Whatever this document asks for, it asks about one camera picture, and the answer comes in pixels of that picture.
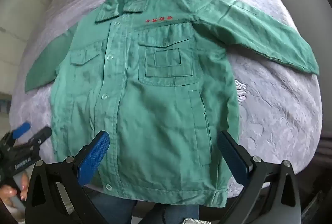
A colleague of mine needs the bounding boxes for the person's legs in jeans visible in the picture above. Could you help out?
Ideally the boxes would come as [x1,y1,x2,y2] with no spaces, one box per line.
[89,191,200,224]

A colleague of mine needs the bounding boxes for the green work jacket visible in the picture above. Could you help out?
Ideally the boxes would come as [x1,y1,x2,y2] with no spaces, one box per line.
[24,0,319,207]

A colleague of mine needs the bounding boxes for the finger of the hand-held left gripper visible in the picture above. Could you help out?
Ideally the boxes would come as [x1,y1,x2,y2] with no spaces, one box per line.
[0,123,31,148]
[14,127,52,153]

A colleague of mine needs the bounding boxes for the person's left hand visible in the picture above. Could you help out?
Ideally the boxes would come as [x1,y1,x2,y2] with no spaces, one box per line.
[0,173,28,214]

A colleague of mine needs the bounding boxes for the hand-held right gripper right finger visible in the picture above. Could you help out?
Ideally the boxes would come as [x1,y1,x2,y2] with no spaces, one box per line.
[217,130,303,224]

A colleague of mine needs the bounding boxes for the grey curtain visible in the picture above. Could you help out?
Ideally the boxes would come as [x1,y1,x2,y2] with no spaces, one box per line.
[321,136,332,162]

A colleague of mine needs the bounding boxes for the purple embossed blanket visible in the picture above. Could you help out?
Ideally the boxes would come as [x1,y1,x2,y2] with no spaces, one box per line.
[8,0,323,198]

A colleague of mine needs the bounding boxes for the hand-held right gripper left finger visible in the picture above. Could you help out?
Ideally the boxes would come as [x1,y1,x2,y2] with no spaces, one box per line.
[25,130,111,224]

